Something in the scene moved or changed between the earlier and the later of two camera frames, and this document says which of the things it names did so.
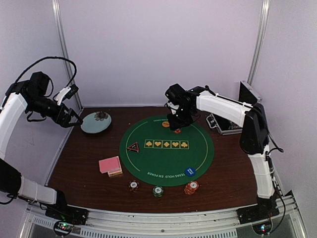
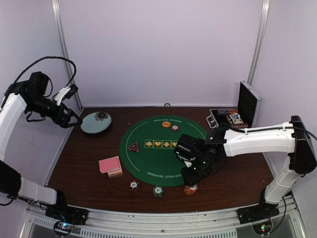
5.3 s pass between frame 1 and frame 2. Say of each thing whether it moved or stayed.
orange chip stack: stayed
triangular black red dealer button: stayed
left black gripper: stayed
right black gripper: moved
